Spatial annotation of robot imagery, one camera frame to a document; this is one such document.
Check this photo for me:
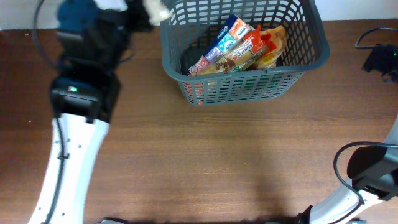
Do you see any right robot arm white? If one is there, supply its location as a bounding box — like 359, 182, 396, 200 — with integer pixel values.
294, 123, 397, 223

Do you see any orange spaghetti pack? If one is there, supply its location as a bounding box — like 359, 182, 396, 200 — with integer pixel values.
186, 24, 270, 105

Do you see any tissue multipack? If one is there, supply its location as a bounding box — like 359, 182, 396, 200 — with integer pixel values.
187, 14, 254, 77

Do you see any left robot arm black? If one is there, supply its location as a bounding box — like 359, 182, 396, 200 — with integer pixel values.
30, 1, 153, 223

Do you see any green bottle with label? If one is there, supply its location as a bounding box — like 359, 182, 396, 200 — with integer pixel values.
262, 75, 281, 94

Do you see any grey plastic basket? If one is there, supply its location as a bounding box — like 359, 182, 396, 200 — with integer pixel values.
160, 0, 330, 106

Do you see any orange coffee sachet bag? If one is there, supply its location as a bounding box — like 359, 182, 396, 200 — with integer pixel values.
251, 26, 287, 70

